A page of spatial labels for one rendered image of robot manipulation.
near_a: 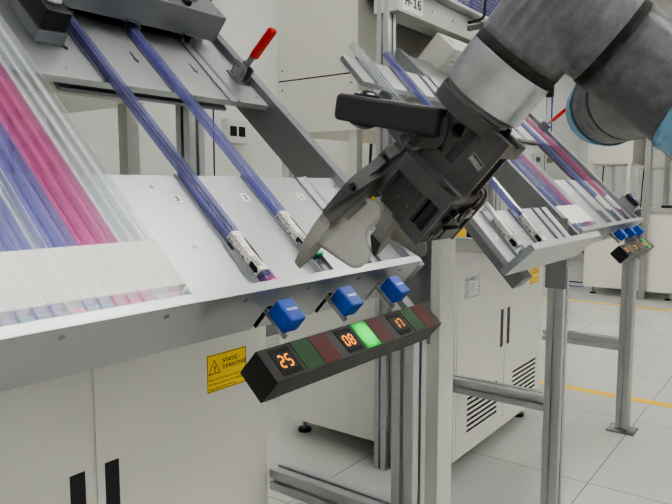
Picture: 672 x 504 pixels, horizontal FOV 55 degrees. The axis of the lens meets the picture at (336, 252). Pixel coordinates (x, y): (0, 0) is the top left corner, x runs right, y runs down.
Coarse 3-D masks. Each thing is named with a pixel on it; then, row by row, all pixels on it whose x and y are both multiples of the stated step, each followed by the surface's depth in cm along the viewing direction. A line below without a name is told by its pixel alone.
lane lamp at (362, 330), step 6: (354, 324) 77; (360, 324) 78; (366, 324) 78; (354, 330) 76; (360, 330) 77; (366, 330) 77; (360, 336) 76; (366, 336) 76; (372, 336) 77; (366, 342) 76; (372, 342) 76; (378, 342) 77
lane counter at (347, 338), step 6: (342, 330) 75; (348, 330) 75; (336, 336) 73; (342, 336) 74; (348, 336) 74; (354, 336) 75; (342, 342) 73; (348, 342) 74; (354, 342) 74; (348, 348) 73; (354, 348) 73; (360, 348) 74
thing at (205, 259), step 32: (128, 192) 69; (160, 192) 72; (224, 192) 80; (288, 192) 90; (320, 192) 95; (160, 224) 68; (192, 224) 72; (256, 224) 79; (192, 256) 67; (224, 256) 71; (288, 256) 78; (384, 256) 92; (192, 288) 64
